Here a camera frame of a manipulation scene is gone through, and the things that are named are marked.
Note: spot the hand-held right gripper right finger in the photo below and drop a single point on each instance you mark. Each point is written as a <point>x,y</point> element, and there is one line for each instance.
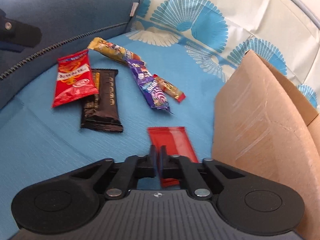
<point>163,160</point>

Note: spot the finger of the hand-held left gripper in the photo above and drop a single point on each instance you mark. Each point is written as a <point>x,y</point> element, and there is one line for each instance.
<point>22,33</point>

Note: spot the red printed snack packet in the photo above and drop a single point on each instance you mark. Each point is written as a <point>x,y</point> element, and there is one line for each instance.
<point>75,80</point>

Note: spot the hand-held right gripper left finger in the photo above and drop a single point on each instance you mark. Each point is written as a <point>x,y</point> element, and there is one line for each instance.
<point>153,160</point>

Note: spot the purple snack packet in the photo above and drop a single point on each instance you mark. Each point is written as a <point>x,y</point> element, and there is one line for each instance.
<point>150,87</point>

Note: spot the long yellow snack packet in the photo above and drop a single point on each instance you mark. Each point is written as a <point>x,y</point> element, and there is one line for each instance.
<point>105,47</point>

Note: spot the plain red snack packet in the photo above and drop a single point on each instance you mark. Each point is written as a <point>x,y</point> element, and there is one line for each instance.
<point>172,140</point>

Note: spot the black snack bar packet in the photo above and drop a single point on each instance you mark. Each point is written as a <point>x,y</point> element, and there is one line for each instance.
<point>105,110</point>

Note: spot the white sofa tag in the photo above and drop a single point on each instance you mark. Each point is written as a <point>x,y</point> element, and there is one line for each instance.
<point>133,9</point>

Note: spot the pale blue plain sheet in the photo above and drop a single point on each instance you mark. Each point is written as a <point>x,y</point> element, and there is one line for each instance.
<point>310,7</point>

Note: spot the small red yellow stick packet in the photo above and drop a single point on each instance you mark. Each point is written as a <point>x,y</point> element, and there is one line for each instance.
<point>170,88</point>

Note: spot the cardboard box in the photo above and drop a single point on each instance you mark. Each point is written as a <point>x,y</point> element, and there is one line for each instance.
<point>250,120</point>

